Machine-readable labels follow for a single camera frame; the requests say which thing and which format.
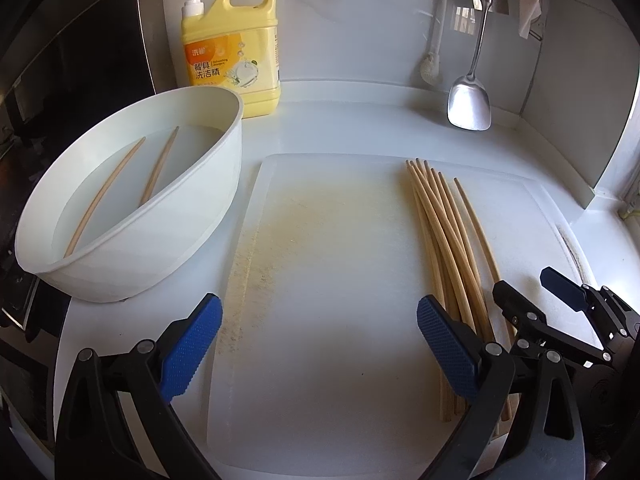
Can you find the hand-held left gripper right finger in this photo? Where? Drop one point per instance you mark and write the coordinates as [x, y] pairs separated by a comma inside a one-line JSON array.
[[447, 355]]

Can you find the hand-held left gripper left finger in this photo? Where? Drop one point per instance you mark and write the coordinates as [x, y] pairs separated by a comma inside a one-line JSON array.
[[192, 345]]

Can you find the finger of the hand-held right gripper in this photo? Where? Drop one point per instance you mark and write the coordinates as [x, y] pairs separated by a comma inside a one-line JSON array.
[[515, 305], [562, 285]]

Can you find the bundle of wooden chopsticks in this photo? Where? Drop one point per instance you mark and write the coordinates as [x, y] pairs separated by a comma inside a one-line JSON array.
[[450, 240]]

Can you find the white plastic basin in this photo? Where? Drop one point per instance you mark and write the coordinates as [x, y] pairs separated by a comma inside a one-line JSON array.
[[150, 240]]

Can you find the white plastic cutting board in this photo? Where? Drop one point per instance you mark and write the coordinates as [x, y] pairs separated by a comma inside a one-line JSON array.
[[340, 260]]

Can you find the wooden chopstick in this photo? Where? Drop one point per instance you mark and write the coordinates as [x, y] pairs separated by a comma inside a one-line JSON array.
[[107, 190], [160, 162]]

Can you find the metal spatula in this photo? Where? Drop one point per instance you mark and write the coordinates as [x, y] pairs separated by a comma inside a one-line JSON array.
[[467, 105]]

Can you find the black kitchen appliance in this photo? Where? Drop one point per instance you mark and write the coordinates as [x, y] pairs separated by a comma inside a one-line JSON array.
[[75, 60]]

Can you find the yellow dish soap bottle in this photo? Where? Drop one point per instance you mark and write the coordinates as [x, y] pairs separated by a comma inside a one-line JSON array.
[[235, 35]]

